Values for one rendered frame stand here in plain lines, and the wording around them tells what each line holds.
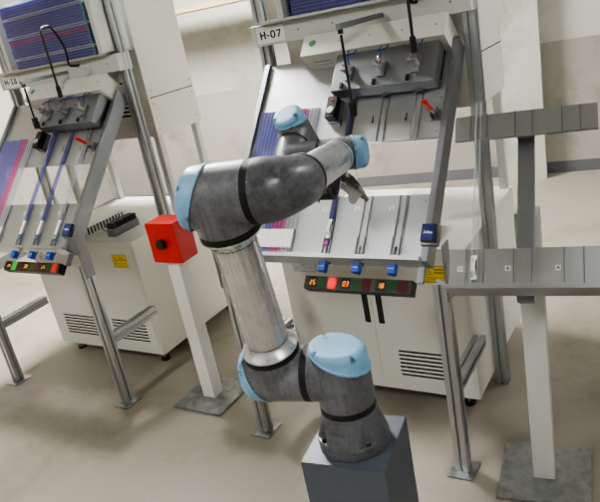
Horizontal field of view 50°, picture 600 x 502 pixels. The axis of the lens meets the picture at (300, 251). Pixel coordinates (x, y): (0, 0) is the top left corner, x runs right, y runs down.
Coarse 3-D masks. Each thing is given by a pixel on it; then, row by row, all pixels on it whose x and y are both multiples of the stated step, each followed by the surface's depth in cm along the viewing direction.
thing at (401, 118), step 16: (288, 64) 226; (304, 64) 223; (448, 64) 194; (272, 80) 227; (288, 80) 224; (304, 80) 220; (320, 80) 216; (272, 96) 225; (288, 96) 221; (304, 96) 218; (320, 96) 214; (368, 96) 204; (400, 96) 198; (416, 96) 195; (432, 96) 193; (320, 112) 212; (368, 112) 202; (384, 112) 199; (400, 112) 196; (416, 112) 193; (320, 128) 209; (336, 128) 206; (352, 128) 203; (368, 128) 200; (384, 128) 197; (400, 128) 194; (416, 128) 191; (432, 128) 189
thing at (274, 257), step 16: (272, 256) 200; (288, 256) 196; (304, 256) 193; (320, 256) 190; (336, 256) 188; (352, 256) 185; (368, 256) 182; (384, 256) 180; (400, 256) 177; (416, 256) 175
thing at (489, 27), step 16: (480, 0) 212; (496, 0) 228; (480, 16) 212; (496, 16) 228; (480, 32) 212; (496, 32) 229; (288, 48) 242; (496, 48) 229; (464, 64) 213; (496, 64) 230; (464, 80) 215; (496, 80) 230; (464, 96) 217; (496, 96) 239; (496, 112) 241; (496, 144) 246
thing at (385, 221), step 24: (312, 216) 199; (336, 216) 195; (360, 216) 191; (384, 216) 187; (408, 216) 183; (312, 240) 196; (336, 240) 192; (360, 240) 188; (384, 240) 184; (408, 240) 180
